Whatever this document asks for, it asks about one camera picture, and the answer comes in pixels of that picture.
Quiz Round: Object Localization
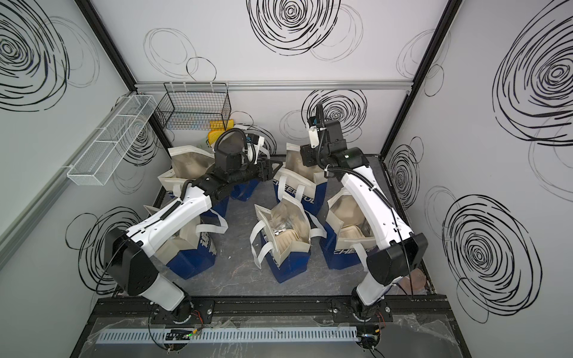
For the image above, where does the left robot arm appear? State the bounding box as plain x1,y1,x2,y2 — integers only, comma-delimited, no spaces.
104,128,282,322

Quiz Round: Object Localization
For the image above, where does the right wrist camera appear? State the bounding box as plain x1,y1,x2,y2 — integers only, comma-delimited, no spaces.
308,115,325,149

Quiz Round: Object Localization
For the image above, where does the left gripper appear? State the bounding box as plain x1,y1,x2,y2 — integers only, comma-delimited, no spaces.
228,157,282,189

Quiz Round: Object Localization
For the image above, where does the takeout bag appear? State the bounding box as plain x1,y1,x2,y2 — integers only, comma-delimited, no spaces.
158,146,215,199
155,199,228,280
229,124,272,202
272,143,328,216
249,194,327,283
320,188,378,270

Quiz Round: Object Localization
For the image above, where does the black wire basket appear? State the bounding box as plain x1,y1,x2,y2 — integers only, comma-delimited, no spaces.
155,82,231,131

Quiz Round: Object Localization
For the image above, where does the pink plastic cup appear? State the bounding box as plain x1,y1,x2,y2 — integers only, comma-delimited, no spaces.
398,268,427,295

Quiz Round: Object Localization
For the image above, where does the grey cable duct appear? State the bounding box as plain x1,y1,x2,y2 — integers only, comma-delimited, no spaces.
95,327,359,346

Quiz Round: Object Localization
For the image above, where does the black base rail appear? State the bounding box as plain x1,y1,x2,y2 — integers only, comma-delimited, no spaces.
88,295,452,325

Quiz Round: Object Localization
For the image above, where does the white wire shelf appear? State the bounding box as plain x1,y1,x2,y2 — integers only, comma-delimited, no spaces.
67,94,157,186

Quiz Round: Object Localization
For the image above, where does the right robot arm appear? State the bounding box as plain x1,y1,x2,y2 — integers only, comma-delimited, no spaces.
300,102,428,320

